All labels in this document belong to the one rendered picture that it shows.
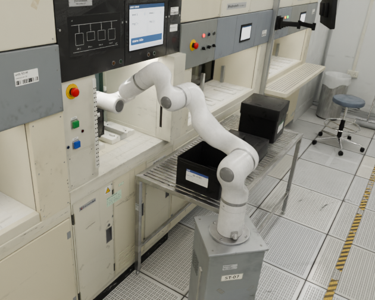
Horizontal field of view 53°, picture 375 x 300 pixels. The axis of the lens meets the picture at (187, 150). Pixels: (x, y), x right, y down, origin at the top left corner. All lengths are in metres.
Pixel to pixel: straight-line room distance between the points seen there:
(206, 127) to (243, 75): 2.06
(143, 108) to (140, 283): 1.13
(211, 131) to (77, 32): 0.68
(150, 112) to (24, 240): 1.07
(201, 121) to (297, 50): 3.49
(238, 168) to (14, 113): 0.87
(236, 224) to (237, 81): 2.13
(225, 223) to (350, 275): 1.46
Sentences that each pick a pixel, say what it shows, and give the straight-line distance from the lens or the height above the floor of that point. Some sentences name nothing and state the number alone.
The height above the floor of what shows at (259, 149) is 0.86.
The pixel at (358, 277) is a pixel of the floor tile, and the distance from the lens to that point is 3.01.
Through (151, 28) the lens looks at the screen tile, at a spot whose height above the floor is 1.56.
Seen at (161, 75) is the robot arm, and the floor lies 1.43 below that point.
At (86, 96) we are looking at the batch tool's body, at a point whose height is 1.31.
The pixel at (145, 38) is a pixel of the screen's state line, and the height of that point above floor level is 1.51.
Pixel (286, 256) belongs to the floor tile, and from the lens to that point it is 2.96.
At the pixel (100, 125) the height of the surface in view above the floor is 1.02.
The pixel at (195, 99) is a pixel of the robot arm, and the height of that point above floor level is 1.34.
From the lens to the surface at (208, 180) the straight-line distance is 1.99.
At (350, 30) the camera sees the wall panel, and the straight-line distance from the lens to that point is 5.98.
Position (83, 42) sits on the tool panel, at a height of 1.55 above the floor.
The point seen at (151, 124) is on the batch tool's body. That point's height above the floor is 0.95.
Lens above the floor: 1.88
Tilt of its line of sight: 26 degrees down
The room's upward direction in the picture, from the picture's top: 4 degrees clockwise
